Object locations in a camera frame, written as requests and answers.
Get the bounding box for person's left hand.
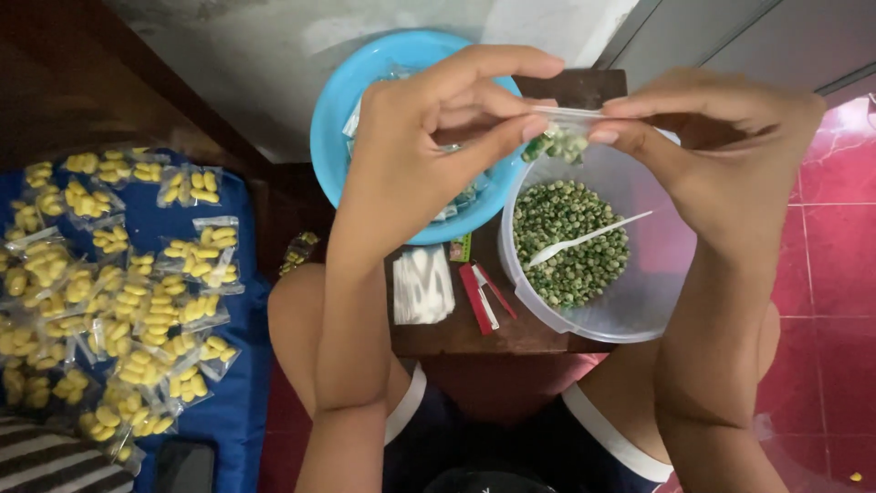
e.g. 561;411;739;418
334;44;566;258

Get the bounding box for person's right hand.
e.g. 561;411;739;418
589;67;829;267

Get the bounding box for small clear zip bag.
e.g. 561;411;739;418
521;105;607;166

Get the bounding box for blue plastic bowl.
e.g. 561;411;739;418
309;29;529;247

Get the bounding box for group of green pea packets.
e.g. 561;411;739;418
342;65;495;224

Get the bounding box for stack of empty clear bags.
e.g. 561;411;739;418
391;244;457;327

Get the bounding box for single yellow nut packet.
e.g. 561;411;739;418
278;231;321;279

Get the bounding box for clear round plastic container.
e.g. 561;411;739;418
497;127;698;344

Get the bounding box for red stapler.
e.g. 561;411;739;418
458;261;520;337

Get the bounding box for small cluster of green peas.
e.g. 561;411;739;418
521;130;590;166

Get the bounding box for white plastic spoon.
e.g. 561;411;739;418
527;210;655;268

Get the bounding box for small dark wooden table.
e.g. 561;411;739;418
385;68;629;357

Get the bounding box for person's left leg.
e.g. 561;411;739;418
267;263;413;439

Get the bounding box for person's leg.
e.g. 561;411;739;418
594;301;782;468
267;263;413;439

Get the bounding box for heap of loose green peas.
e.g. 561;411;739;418
512;179;631;309

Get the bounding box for person's right leg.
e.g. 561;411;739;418
594;301;782;468

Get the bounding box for blue cloth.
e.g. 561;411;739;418
0;147;275;493

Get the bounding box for pile of yellow snack packets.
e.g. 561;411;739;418
0;147;246;477

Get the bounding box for navy shorts with white trim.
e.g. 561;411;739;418
382;362;676;493

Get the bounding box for dark wooden furniture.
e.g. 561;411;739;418
0;0;323;275

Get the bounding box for black phone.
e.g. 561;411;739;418
155;441;217;493

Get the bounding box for striped black white cloth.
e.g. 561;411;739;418
0;414;136;493

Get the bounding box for grey door frame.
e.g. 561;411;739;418
593;0;876;98

